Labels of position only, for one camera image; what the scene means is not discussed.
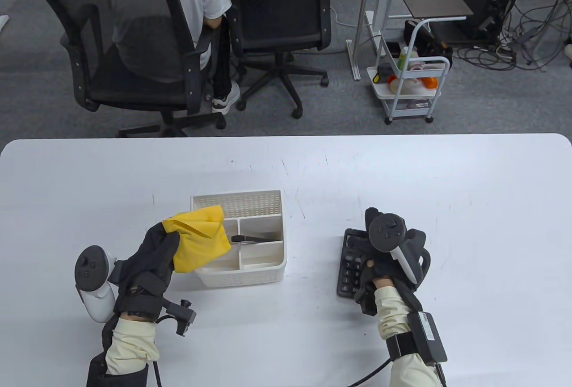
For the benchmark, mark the person's left hand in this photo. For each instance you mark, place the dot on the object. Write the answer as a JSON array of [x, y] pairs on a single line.
[[147, 266]]

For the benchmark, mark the person's right hand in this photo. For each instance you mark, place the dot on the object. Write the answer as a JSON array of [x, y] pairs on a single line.
[[380, 271]]

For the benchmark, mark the person's right fingers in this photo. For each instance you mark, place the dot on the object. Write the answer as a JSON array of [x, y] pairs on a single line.
[[371, 221]]

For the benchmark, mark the person's left fingers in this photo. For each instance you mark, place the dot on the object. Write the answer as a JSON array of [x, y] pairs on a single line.
[[164, 241]]

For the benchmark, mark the yellow cloth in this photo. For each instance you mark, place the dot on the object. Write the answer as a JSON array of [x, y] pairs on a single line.
[[199, 244]]

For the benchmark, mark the black calculator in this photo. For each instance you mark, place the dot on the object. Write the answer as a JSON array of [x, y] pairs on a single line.
[[349, 271]]

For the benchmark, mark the person's left forearm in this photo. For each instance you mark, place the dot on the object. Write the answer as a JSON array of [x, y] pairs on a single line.
[[132, 342]]

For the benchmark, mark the person's right forearm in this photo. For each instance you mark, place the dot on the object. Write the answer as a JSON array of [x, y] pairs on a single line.
[[395, 311]]

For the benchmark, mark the black and white right controller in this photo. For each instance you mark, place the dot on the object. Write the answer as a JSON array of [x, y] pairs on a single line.
[[391, 235]]

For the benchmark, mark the white and black left controller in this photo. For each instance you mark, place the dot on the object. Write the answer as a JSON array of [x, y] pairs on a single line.
[[91, 279]]

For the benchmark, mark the black metal tweezers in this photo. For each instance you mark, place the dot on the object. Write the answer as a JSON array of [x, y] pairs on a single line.
[[254, 238]]

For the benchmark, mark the white plastic organizer basket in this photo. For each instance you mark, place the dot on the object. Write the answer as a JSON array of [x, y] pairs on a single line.
[[263, 262]]

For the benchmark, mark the white rolling utility cart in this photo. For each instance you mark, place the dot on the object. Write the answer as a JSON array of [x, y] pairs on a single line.
[[411, 87]]

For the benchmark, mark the orange toy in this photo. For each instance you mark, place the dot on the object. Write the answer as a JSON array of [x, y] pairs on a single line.
[[428, 81]]

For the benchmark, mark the green bottle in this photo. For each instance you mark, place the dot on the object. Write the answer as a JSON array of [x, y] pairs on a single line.
[[403, 57]]

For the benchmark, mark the black mesh office chair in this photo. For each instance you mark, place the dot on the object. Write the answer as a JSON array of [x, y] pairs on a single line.
[[279, 16], [129, 60]]

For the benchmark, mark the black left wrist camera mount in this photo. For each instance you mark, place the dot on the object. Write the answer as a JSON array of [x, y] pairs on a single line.
[[181, 313]]

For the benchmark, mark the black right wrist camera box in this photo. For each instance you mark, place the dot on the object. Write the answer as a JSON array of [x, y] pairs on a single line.
[[426, 333]]

